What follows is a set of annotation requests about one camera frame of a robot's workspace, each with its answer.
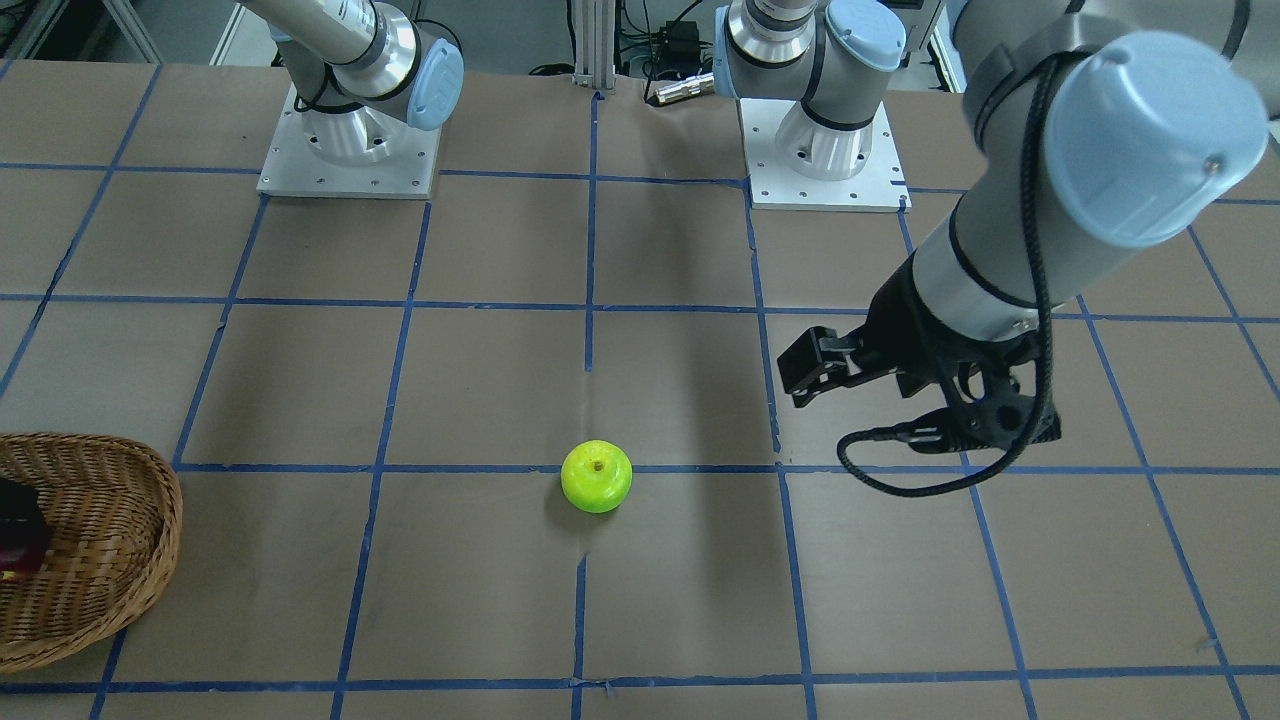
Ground woven wicker basket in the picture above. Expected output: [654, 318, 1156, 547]
[1, 432, 183, 674]

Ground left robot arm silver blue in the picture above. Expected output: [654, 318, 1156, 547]
[778, 1, 1277, 407]

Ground green apple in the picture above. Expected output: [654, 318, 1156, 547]
[559, 439, 634, 514]

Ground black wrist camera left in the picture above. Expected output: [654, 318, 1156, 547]
[890, 368, 1062, 454]

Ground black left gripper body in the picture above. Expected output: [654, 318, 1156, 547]
[850, 258, 1042, 400]

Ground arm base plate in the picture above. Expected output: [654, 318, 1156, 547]
[257, 87, 440, 201]
[739, 99, 913, 213]

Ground dark red apple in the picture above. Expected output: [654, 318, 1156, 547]
[1, 478, 52, 582]

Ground aluminium frame post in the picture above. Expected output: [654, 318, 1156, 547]
[570, 1, 617, 95]

